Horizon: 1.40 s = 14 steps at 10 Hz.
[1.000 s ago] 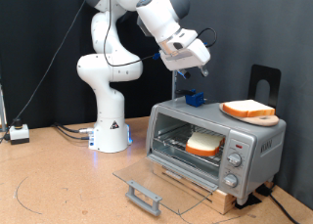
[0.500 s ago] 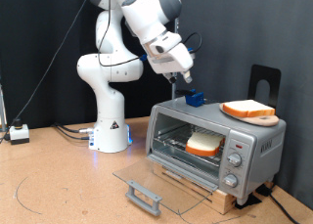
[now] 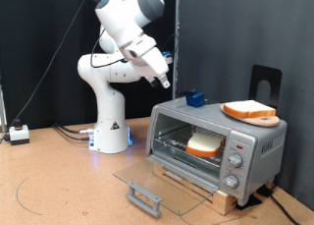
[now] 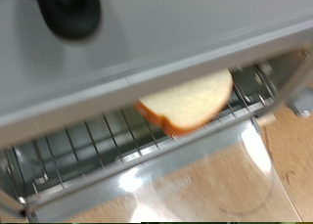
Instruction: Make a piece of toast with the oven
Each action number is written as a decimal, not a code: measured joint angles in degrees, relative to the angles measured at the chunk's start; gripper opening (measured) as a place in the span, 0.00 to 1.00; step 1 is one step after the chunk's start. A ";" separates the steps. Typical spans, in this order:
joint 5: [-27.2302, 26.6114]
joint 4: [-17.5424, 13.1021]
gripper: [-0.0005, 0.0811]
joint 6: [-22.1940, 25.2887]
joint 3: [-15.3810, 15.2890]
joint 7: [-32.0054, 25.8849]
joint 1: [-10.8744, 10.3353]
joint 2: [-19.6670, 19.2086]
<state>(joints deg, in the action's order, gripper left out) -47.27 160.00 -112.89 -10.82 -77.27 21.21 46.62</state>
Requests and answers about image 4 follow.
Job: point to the white bread slice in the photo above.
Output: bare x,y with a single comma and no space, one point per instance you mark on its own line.
189,103

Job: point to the silver toaster oven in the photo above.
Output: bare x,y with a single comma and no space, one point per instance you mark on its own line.
163,22

